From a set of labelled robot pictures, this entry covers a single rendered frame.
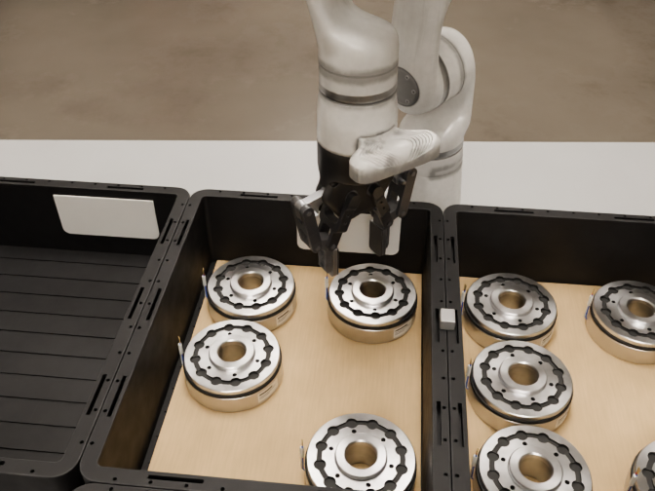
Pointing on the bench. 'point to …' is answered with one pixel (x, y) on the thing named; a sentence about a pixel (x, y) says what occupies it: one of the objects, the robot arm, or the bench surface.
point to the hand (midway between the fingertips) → (354, 250)
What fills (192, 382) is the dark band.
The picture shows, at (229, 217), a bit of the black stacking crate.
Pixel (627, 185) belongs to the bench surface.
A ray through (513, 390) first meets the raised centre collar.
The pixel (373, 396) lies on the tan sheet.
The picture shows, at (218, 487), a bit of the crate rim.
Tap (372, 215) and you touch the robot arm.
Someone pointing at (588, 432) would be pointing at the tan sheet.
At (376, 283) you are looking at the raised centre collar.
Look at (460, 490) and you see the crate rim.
